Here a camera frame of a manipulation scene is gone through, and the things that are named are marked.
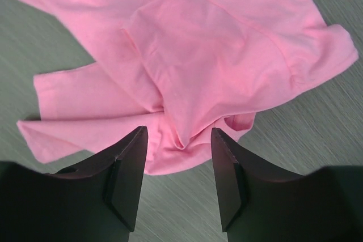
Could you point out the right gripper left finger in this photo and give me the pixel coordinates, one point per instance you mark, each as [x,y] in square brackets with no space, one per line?
[94,200]

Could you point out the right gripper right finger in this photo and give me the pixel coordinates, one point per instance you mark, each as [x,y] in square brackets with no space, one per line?
[260,201]

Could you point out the light pink t-shirt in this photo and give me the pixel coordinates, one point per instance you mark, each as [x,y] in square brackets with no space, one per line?
[180,68]

